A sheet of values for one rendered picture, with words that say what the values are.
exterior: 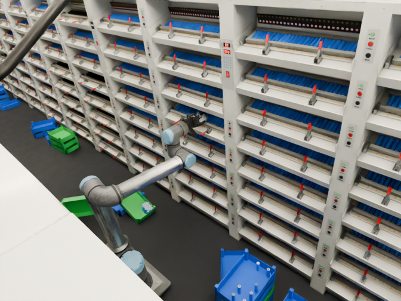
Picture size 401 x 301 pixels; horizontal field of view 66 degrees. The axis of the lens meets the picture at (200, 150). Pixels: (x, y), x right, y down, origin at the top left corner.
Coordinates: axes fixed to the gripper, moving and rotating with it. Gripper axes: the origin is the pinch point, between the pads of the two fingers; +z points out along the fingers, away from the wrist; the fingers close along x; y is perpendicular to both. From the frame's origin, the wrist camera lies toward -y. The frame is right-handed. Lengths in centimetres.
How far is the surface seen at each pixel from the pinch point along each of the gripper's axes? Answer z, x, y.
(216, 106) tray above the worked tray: -4.3, -16.0, 15.2
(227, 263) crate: -32, -41, -96
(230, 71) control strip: -9, -31, 42
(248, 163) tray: -2.6, -39.3, -21.5
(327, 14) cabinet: 11, -73, 70
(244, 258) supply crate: -44, -66, -55
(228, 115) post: -8.6, -29.1, 14.0
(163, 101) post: -6.0, 35.5, 6.1
